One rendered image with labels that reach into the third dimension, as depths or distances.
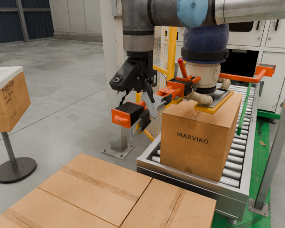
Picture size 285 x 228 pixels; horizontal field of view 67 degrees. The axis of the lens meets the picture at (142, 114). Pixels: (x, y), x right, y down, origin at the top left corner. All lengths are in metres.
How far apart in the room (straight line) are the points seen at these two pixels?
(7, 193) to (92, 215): 1.31
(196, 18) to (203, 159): 0.99
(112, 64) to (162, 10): 1.65
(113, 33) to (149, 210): 1.53
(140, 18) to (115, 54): 1.56
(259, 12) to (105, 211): 1.11
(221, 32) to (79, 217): 1.14
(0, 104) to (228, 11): 1.73
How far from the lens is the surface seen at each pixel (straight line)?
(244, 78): 1.18
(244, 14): 0.67
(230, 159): 1.74
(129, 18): 0.62
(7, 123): 2.05
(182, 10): 0.55
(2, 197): 2.44
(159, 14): 0.58
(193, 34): 1.09
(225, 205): 1.46
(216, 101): 1.15
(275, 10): 0.66
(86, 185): 1.45
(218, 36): 1.09
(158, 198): 1.33
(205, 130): 1.29
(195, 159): 1.41
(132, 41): 0.62
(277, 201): 2.37
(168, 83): 0.96
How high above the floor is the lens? 1.52
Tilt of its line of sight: 26 degrees down
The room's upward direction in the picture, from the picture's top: straight up
